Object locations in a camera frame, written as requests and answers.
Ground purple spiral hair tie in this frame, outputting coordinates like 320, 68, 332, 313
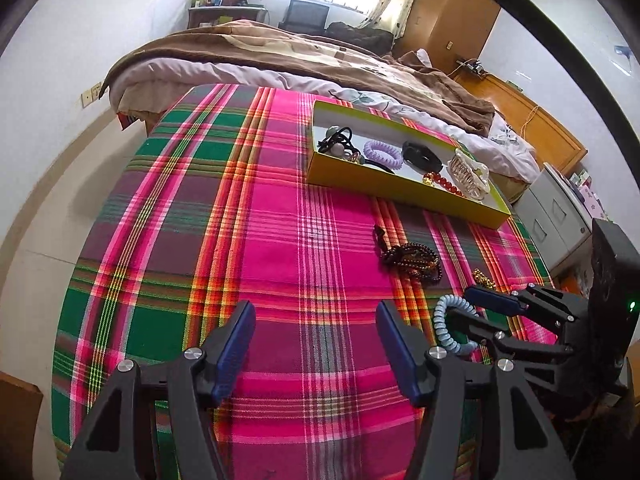
363, 140, 403, 170

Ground bed with brown blanket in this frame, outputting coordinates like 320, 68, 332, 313
107, 57, 542, 184

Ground grey drawer cabinet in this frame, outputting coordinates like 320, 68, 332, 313
512, 164, 609, 272

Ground wooden wardrobe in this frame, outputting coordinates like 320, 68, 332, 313
392, 0, 501, 77

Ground pink green plaid tablecloth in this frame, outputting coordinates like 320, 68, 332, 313
52, 82, 557, 480

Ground brown beaded bracelet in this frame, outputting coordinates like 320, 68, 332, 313
372, 225, 444, 284

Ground black cable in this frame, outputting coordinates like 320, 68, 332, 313
440, 0, 640, 176

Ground brown blanket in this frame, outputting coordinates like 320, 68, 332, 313
100, 19, 496, 137

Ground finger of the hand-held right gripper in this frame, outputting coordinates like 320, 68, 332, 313
445, 307, 571, 363
463, 284, 592, 333

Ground red bead bracelet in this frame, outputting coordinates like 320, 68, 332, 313
422, 171, 464, 196

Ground black television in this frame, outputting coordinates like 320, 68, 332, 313
278, 0, 331, 34

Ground black hair tie with beads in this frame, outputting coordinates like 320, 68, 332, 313
318, 126, 362, 164

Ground side desk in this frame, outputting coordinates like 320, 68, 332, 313
187, 5, 269, 29

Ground dark cloth pile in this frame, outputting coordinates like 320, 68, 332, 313
325, 21, 396, 54

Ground pearly white hair claw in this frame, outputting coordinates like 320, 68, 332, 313
448, 147, 491, 200

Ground light blue spiral hair tie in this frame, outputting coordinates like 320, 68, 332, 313
432, 294, 480, 357

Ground boxes on cabinet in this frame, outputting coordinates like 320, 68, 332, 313
570, 170, 609, 222

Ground black wristband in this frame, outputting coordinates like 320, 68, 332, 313
401, 141, 445, 174

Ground yellow cardboard box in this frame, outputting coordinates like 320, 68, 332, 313
305, 100, 512, 230

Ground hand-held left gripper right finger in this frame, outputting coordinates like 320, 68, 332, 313
376, 301, 574, 480

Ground wooden furniture edge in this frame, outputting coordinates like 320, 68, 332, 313
0, 371, 44, 480

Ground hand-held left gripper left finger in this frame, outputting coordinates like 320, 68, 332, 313
60, 300, 257, 480

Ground wooden headboard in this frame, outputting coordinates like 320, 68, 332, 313
452, 67, 589, 177

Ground wall socket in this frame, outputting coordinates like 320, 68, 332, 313
81, 81, 103, 109

